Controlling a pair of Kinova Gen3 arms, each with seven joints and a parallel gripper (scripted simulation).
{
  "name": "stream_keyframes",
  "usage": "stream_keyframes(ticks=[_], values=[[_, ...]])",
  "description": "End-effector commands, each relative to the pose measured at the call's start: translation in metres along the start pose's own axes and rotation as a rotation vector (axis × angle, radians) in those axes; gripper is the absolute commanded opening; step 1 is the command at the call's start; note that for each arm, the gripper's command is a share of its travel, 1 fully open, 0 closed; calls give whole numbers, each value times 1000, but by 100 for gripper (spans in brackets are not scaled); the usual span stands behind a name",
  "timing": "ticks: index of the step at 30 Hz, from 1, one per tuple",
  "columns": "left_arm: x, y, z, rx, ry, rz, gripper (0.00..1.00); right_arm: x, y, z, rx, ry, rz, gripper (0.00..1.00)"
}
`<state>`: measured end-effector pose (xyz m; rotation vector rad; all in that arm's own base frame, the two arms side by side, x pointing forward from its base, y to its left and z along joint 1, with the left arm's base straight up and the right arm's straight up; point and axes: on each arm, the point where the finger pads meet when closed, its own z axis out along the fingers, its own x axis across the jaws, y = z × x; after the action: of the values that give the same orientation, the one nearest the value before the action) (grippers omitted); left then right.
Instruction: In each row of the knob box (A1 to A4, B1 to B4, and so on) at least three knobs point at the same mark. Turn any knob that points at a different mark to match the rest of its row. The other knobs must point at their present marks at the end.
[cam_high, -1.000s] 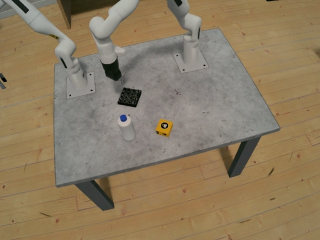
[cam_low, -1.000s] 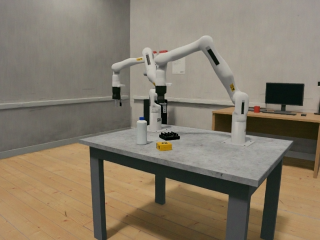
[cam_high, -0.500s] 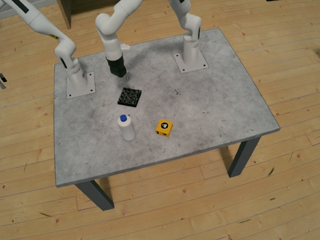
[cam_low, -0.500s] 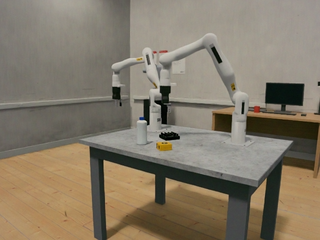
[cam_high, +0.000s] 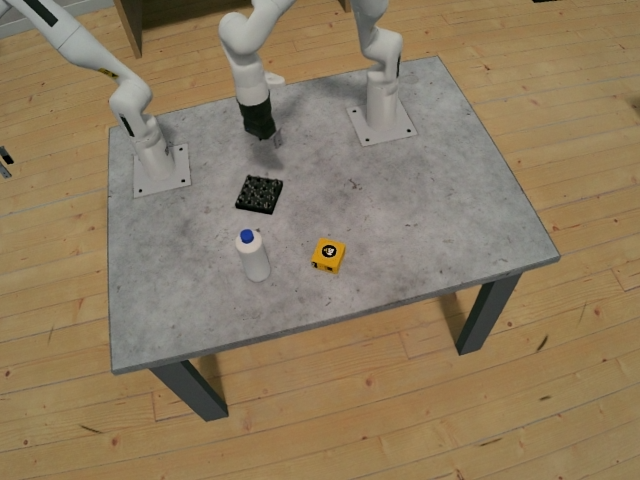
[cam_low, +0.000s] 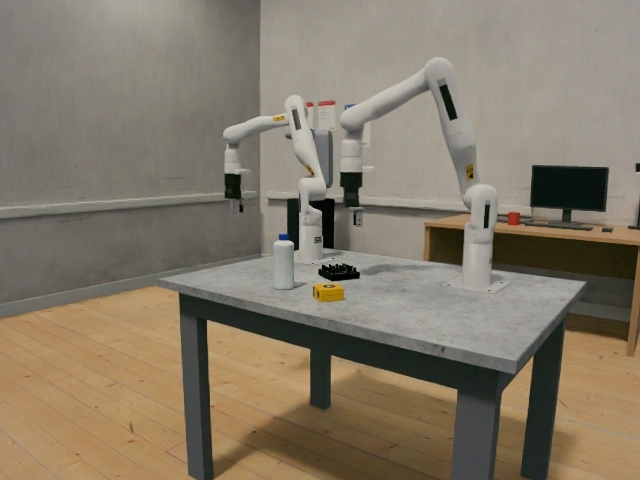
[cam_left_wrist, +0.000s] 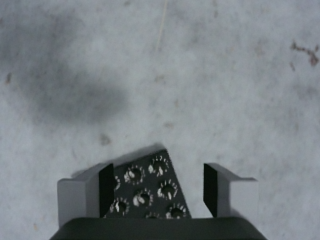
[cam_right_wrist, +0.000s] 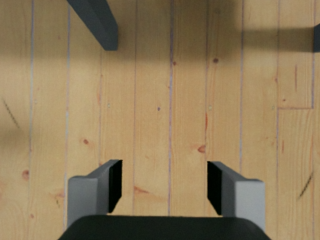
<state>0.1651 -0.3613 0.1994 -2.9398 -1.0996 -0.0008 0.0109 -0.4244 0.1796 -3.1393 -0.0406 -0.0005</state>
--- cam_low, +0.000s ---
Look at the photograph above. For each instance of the white bottle with blue cap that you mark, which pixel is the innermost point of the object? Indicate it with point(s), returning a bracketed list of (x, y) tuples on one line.
[(283, 263)]

